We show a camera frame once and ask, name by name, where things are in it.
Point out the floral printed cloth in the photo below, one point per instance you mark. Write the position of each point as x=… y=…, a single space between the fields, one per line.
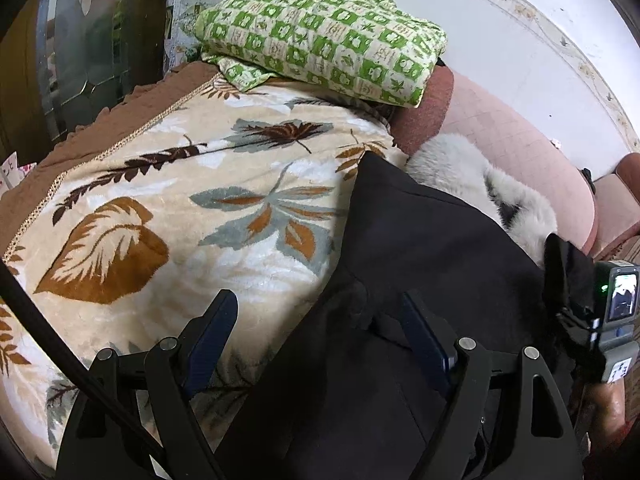
x=189 y=10

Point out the green checked folded quilt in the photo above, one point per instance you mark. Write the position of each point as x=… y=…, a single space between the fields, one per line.
x=320 y=30

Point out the beige leaf-print blanket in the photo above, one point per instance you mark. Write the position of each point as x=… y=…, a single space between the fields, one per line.
x=165 y=200

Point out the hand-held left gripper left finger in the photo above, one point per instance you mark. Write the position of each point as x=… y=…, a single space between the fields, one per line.
x=216 y=336

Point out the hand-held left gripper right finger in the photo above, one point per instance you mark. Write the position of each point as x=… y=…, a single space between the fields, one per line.
x=426 y=341

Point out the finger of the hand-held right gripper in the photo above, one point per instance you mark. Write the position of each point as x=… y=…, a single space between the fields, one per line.
x=567 y=270

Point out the pink quilted cushion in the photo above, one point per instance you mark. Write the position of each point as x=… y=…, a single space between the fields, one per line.
x=616 y=195
x=505 y=130

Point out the person's right hand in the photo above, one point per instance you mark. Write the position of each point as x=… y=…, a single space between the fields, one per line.
x=605 y=410

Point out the black coat with fur collar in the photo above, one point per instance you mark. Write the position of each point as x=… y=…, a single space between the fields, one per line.
x=400 y=270

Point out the wooden door with glass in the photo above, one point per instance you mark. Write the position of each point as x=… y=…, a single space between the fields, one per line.
x=85 y=45

